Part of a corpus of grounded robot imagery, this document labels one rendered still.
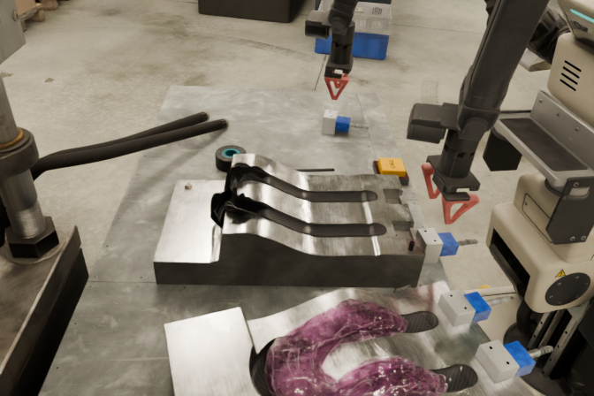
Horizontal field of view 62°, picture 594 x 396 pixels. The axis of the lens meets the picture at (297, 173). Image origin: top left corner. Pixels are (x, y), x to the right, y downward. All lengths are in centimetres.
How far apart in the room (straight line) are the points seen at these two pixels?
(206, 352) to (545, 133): 79
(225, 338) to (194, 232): 30
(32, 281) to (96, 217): 141
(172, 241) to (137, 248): 11
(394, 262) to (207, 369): 41
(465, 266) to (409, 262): 137
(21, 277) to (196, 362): 48
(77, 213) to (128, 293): 157
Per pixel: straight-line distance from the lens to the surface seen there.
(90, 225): 244
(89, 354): 92
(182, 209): 105
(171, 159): 133
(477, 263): 235
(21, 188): 104
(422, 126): 89
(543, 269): 118
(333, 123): 143
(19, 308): 105
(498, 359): 85
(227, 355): 74
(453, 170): 93
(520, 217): 127
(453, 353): 86
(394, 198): 111
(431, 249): 105
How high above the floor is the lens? 151
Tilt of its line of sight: 34 degrees down
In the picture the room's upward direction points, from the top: 4 degrees clockwise
